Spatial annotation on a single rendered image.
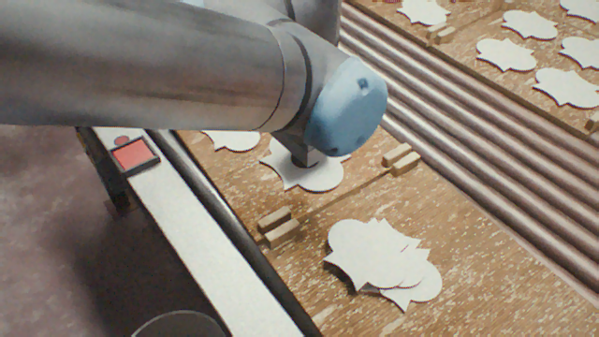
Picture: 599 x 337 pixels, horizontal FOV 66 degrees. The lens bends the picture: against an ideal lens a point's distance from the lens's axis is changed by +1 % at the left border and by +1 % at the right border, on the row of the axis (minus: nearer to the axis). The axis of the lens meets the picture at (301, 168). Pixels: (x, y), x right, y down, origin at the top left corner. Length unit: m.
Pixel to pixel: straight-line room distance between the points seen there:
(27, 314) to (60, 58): 1.78
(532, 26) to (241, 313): 1.01
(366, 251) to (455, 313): 0.15
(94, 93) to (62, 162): 2.19
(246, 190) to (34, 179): 1.68
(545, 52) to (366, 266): 0.77
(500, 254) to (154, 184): 0.61
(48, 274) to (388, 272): 1.55
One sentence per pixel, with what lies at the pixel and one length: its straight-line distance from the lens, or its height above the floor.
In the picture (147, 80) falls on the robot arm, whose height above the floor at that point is 1.42.
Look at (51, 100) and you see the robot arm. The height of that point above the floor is 1.43.
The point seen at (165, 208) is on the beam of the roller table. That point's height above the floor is 0.92.
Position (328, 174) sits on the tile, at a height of 1.08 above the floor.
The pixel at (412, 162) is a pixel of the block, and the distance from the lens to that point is 0.85.
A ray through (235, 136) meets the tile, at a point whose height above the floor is 0.94.
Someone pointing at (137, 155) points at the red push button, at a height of 0.93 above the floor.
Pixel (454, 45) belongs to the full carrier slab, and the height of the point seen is 0.94.
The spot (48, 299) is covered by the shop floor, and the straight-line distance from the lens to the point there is 1.97.
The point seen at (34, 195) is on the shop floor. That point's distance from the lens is 2.32.
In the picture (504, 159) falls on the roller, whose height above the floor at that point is 0.92.
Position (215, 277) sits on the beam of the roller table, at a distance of 0.75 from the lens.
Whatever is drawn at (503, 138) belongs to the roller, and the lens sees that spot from 1.01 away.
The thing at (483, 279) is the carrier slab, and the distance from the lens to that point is 0.76.
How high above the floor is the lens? 1.56
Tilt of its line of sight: 48 degrees down
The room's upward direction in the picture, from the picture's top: straight up
